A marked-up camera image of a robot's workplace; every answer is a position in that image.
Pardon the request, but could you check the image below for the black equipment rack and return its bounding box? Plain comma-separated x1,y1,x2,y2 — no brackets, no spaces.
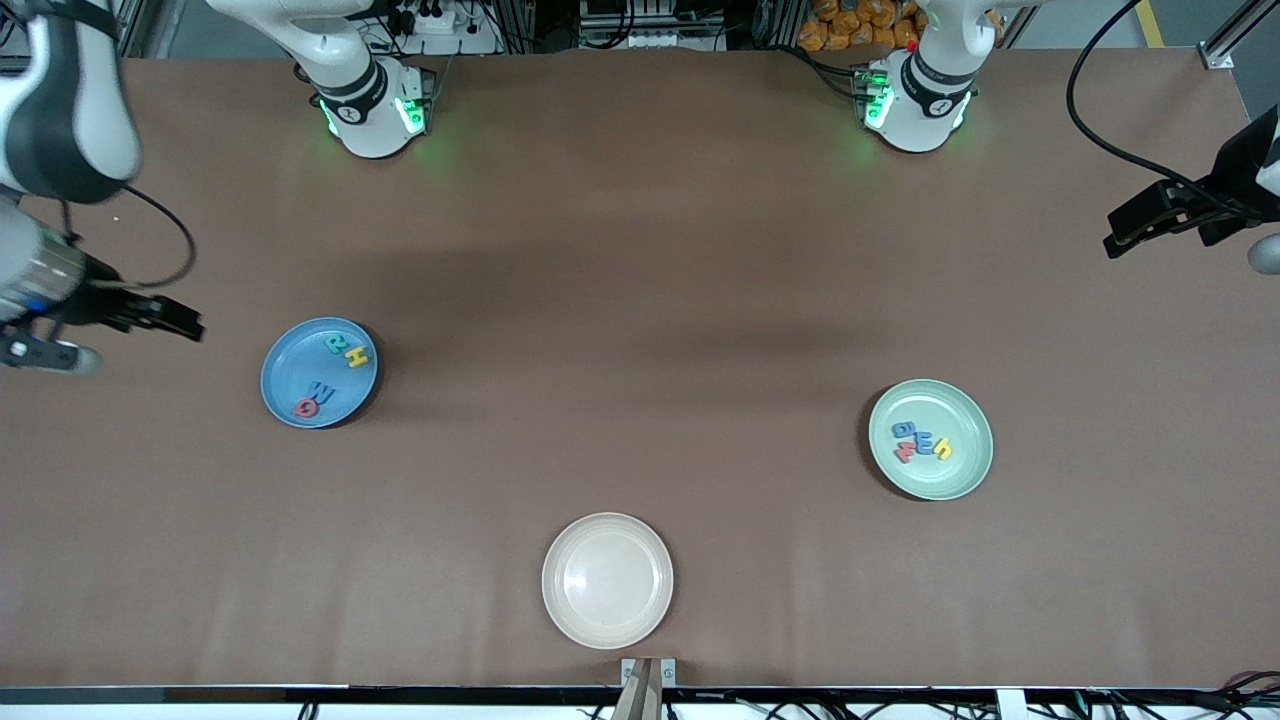
575,0,791,53

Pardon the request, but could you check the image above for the aluminium frame profile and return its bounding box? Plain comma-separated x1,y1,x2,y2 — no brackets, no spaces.
1200,0,1280,71

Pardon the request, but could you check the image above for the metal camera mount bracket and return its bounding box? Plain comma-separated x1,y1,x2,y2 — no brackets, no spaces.
621,657,677,720

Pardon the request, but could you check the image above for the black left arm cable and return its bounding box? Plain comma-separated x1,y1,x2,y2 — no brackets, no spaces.
1066,0,1256,216

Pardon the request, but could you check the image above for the brown table cover sheet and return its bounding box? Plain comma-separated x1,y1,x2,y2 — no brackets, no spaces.
0,48,1280,691

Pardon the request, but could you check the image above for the blue plate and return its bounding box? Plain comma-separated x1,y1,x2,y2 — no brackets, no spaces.
260,317,379,430

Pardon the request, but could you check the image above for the white power strip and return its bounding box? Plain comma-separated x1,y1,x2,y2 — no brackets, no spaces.
385,0,501,56

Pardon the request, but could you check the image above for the black table edge strip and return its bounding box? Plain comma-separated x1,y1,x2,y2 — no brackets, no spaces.
0,684,1280,707

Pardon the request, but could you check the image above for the orange packet pile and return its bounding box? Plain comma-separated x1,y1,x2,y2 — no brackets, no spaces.
797,0,926,51

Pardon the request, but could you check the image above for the beige plate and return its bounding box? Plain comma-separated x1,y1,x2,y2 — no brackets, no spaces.
541,512,675,650

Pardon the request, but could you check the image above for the green plate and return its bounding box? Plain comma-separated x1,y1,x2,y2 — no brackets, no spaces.
868,379,995,501

